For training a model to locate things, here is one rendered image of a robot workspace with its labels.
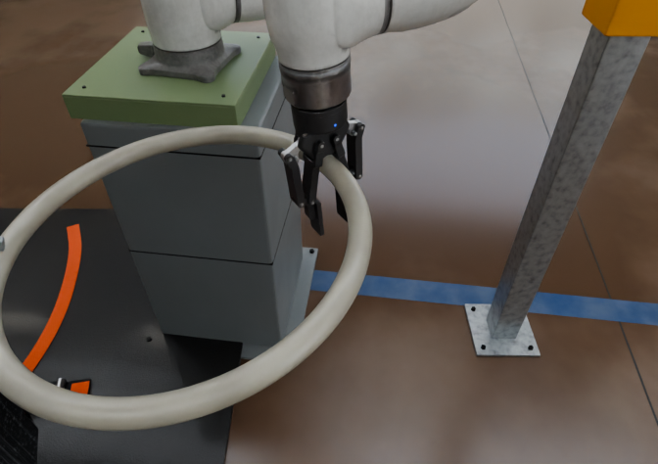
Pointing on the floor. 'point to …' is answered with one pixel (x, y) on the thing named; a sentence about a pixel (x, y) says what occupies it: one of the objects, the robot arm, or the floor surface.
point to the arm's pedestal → (214, 228)
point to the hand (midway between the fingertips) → (329, 208)
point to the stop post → (569, 155)
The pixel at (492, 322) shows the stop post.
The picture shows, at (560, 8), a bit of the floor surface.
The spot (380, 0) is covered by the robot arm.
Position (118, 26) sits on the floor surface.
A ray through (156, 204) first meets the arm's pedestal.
